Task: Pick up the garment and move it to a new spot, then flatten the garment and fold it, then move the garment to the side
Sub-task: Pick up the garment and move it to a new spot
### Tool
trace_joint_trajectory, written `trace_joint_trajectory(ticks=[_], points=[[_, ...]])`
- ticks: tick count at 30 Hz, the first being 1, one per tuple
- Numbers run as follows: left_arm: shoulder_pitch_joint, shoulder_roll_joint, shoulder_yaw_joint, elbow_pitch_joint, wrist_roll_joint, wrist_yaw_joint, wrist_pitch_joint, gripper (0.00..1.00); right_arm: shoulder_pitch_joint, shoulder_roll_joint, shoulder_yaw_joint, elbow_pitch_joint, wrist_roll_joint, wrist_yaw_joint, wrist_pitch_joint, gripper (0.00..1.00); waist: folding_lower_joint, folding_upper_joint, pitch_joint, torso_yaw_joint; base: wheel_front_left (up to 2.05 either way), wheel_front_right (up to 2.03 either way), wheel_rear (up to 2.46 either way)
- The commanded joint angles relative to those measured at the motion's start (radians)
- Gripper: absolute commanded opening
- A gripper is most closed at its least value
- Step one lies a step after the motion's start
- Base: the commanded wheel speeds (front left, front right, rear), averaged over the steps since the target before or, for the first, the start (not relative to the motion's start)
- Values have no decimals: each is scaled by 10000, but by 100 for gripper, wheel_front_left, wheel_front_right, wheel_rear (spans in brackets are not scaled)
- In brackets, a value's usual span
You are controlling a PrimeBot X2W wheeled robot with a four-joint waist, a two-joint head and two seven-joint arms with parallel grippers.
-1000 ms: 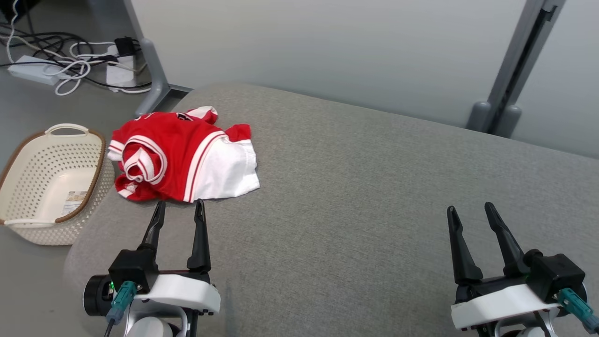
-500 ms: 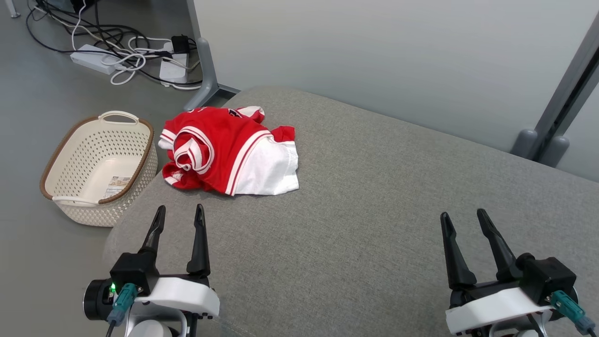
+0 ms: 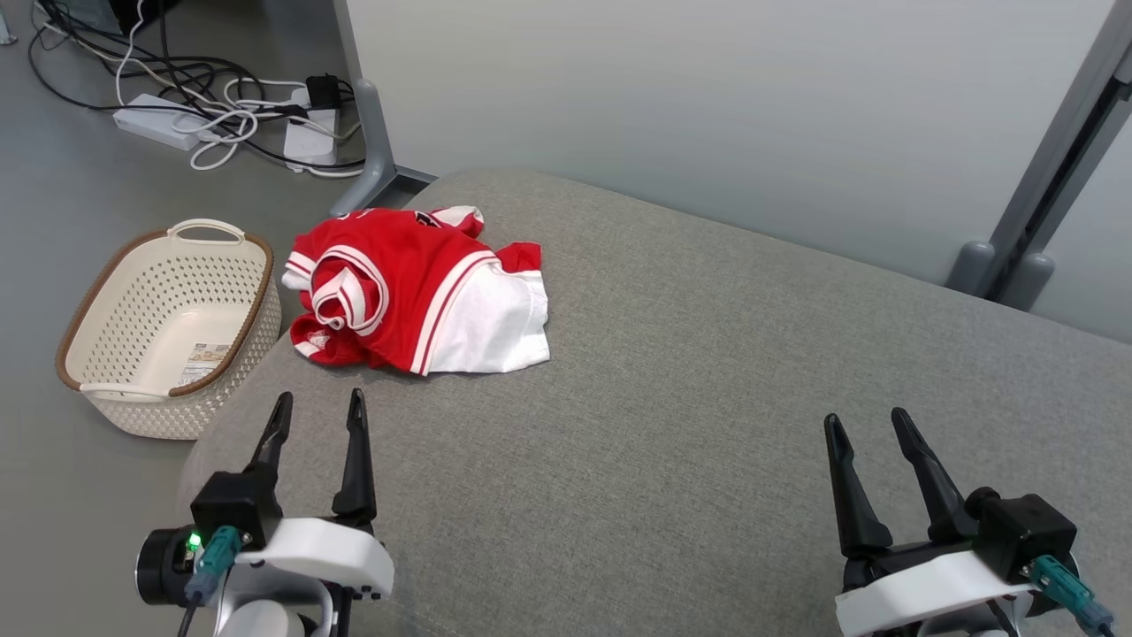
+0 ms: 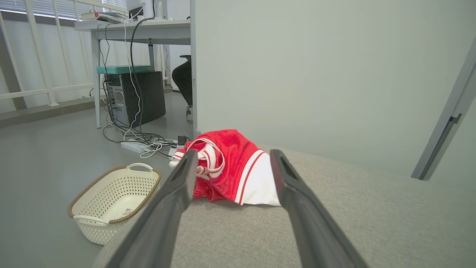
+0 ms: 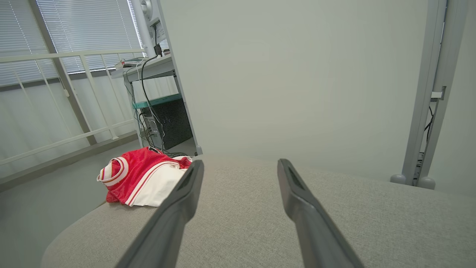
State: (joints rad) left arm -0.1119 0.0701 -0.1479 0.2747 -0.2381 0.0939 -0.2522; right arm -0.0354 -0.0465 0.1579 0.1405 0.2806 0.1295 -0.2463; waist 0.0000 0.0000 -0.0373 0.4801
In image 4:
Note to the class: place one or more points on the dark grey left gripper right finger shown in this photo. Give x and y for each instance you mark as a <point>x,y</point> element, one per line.
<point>308,223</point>

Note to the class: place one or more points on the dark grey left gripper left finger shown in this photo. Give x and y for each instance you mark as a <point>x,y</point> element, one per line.
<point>163,216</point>

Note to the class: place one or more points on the red basketball jersey number 23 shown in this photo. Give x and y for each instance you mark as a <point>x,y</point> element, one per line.
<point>232,156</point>

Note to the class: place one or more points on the red shorts with white trim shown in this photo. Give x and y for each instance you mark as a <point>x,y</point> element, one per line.
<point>208,193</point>

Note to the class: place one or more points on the cream perforated laundry basket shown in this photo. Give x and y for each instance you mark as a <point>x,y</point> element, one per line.
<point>111,193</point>

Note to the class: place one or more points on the white power strip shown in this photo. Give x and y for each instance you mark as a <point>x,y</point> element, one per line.
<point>134,146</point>

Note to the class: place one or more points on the black power adapter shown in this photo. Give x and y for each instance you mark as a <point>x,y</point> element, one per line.
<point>183,140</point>

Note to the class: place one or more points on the black computer tower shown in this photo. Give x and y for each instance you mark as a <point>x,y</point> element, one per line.
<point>148,96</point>

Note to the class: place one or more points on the black office chair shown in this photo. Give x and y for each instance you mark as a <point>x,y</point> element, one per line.
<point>184,80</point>

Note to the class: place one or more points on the grey chair base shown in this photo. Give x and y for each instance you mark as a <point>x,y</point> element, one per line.
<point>193,74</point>

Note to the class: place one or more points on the teal flat box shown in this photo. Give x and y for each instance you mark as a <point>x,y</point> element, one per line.
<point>126,69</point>

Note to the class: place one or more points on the white window railing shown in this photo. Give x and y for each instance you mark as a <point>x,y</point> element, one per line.
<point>37,92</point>

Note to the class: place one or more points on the white office desk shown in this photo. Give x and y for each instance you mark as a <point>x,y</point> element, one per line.
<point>156,26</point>

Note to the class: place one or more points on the white monitor stand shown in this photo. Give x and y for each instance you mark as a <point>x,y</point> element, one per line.
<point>148,9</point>

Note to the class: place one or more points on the white flat desk device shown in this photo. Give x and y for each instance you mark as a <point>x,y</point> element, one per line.
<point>100,16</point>

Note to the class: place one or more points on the grey partition joint post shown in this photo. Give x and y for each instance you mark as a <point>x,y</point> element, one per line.
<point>442,126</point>

